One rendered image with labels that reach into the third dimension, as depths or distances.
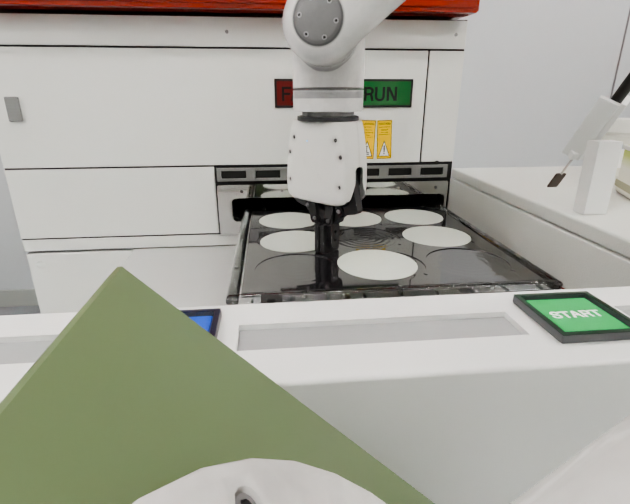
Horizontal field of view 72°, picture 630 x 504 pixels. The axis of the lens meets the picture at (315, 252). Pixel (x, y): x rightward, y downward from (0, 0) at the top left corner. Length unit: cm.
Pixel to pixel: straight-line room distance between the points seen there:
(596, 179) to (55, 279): 90
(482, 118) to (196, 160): 195
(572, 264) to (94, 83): 77
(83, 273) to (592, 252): 83
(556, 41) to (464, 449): 255
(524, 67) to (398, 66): 184
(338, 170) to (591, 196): 30
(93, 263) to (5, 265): 191
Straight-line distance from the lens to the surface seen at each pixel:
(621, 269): 53
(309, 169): 54
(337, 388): 24
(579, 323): 32
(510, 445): 30
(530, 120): 269
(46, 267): 97
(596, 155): 59
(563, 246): 60
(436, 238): 66
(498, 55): 259
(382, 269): 53
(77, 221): 92
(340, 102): 51
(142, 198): 87
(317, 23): 44
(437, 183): 88
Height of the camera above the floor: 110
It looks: 20 degrees down
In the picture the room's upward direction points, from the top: straight up
